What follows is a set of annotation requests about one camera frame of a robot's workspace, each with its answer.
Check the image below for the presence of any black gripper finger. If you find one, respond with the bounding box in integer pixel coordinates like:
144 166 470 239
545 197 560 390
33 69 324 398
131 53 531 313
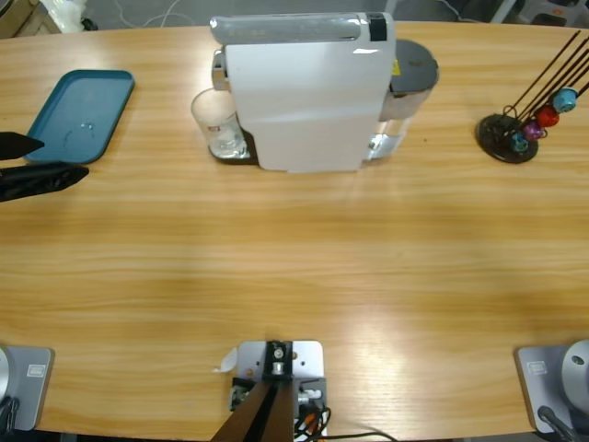
0 164 90 204
0 131 46 162

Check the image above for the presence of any clear glass cup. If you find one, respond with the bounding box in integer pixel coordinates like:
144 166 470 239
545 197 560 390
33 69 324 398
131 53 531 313
191 87 246 161

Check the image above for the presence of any white capsule coffee machine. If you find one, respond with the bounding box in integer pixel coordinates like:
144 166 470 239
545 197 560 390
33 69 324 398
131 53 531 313
208 11 441 175

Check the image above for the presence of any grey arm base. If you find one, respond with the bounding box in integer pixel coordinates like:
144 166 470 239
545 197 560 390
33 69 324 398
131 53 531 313
0 344 56 432
514 339 589 434

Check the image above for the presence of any red coffee capsule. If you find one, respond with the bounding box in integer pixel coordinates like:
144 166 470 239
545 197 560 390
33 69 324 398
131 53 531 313
535 105 561 128

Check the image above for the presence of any teal coffee capsule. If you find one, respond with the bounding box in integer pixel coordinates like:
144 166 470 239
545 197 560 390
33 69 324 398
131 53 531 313
551 87 579 113

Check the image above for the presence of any teal plastic tray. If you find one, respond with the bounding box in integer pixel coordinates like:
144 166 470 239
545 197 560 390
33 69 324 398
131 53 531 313
23 68 137 166

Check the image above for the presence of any brown cardboard box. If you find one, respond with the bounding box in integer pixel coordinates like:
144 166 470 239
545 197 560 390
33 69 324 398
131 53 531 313
0 0 45 41

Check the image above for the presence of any white plastic bag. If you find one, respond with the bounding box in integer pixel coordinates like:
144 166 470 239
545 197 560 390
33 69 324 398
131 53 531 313
39 0 88 33

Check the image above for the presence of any white paper tag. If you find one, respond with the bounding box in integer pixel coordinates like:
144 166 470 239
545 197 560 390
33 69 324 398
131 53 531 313
211 347 239 374

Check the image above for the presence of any black capsule stand with rods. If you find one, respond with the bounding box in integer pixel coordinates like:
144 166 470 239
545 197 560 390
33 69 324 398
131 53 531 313
476 29 589 165

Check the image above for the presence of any white floor cable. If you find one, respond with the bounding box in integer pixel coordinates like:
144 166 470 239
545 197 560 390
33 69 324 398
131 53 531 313
112 0 217 29

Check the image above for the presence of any black cable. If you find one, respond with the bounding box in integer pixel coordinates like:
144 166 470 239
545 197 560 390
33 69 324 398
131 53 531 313
0 395 22 434
294 404 397 442
537 404 576 442

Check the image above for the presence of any dark camera post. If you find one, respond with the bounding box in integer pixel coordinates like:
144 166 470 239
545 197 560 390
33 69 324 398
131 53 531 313
214 340 295 442

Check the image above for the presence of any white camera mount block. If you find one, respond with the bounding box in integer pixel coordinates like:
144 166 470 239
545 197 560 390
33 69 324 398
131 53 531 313
229 339 329 438

